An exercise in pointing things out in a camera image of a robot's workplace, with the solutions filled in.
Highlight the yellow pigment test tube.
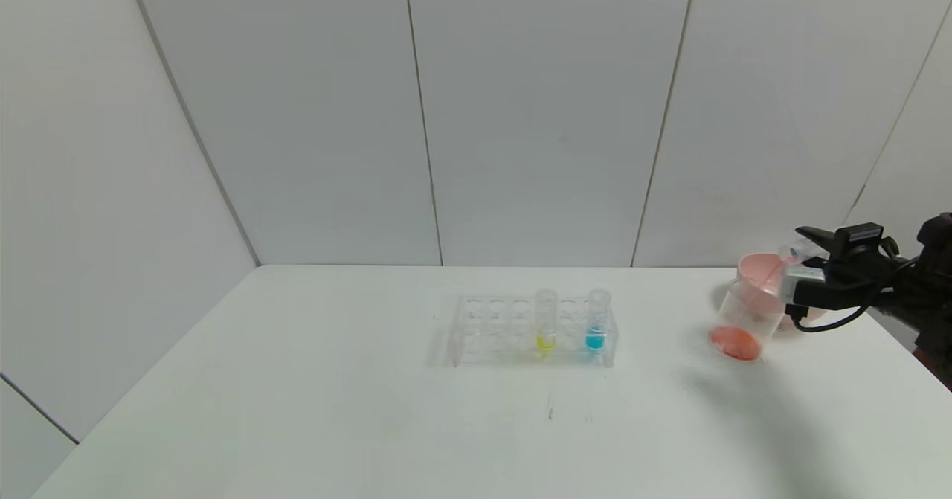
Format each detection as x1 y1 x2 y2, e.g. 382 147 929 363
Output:
535 289 558 352

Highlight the clear plastic test tube rack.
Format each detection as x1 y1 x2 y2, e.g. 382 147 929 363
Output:
450 294 618 368

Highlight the blue pigment test tube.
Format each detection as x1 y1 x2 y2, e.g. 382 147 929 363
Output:
587 289 611 352

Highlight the clear plastic beaker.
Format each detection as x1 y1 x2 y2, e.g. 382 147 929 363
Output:
709 276 789 362

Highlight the pink bowl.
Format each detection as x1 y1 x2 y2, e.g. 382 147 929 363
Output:
736 253 828 326

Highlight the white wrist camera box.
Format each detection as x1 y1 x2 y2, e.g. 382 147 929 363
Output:
780 264 828 304

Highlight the black camera cable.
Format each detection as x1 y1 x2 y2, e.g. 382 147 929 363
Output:
787 261 920 334

